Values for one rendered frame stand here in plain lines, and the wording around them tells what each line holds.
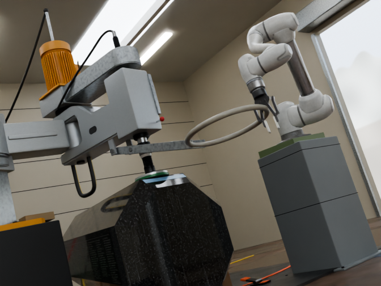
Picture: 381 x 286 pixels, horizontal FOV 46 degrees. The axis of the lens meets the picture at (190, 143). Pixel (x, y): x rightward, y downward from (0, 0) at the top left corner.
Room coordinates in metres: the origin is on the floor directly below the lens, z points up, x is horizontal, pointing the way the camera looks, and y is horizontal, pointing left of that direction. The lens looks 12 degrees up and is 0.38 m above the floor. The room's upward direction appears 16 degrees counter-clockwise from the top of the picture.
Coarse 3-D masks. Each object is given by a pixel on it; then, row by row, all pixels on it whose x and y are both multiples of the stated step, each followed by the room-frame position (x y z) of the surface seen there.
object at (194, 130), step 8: (256, 104) 2.21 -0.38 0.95; (224, 112) 2.15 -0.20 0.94; (232, 112) 2.15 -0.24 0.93; (240, 112) 2.17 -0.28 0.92; (264, 112) 2.36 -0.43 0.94; (208, 120) 2.16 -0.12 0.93; (216, 120) 2.16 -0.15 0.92; (256, 120) 2.51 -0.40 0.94; (200, 128) 2.20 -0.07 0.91; (248, 128) 2.56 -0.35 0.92; (192, 136) 2.27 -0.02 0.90; (232, 136) 2.60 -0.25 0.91; (192, 144) 2.45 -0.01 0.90; (200, 144) 2.53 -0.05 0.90; (208, 144) 2.57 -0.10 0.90; (216, 144) 2.60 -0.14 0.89
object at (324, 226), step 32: (288, 160) 2.87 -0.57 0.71; (320, 160) 2.86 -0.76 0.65; (288, 192) 2.94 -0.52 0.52; (320, 192) 2.79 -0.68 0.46; (352, 192) 2.98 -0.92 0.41; (288, 224) 3.01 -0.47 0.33; (320, 224) 2.81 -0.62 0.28; (352, 224) 2.91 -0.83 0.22; (288, 256) 3.08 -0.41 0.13; (320, 256) 2.87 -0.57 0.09; (352, 256) 2.84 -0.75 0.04
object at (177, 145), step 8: (144, 144) 2.70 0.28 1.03; (152, 144) 2.66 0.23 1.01; (160, 144) 2.62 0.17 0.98; (168, 144) 2.58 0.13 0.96; (176, 144) 2.54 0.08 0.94; (184, 144) 2.51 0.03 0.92; (112, 152) 2.83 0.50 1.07; (120, 152) 2.84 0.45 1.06; (128, 152) 2.79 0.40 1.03; (136, 152) 2.75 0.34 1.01; (144, 152) 2.71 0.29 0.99; (152, 152) 2.82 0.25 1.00
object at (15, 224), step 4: (28, 220) 2.71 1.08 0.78; (32, 220) 2.72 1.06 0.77; (36, 220) 2.74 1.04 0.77; (40, 220) 2.76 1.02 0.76; (44, 220) 2.80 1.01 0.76; (8, 224) 2.64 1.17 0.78; (12, 224) 2.65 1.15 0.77; (16, 224) 2.66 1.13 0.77; (20, 224) 2.68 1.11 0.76; (24, 224) 2.69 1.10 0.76; (28, 224) 2.71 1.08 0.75; (32, 224) 2.72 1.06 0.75; (0, 228) 2.60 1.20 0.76; (4, 228) 2.62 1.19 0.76; (8, 228) 2.63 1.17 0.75; (12, 228) 2.65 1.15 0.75
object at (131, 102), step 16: (112, 80) 2.71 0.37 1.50; (128, 80) 2.66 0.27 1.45; (144, 80) 2.77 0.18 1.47; (112, 96) 2.73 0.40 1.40; (128, 96) 2.65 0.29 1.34; (144, 96) 2.74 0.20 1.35; (112, 112) 2.76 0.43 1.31; (128, 112) 2.67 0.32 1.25; (144, 112) 2.71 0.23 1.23; (128, 128) 2.69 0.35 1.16; (144, 128) 2.69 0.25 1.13; (160, 128) 2.80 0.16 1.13
